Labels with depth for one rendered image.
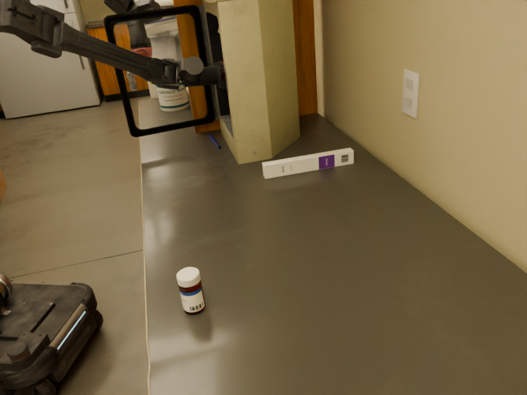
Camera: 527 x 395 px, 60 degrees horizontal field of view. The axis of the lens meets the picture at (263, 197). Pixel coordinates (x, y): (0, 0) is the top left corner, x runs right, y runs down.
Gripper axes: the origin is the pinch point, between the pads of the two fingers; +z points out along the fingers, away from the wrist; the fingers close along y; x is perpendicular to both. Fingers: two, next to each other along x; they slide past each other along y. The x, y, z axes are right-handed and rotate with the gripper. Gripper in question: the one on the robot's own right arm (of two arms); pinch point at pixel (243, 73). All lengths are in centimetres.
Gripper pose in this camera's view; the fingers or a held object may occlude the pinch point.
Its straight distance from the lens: 153.8
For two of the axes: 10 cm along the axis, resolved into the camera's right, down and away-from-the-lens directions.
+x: 0.2, 9.1, 4.2
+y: -3.0, -4.0, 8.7
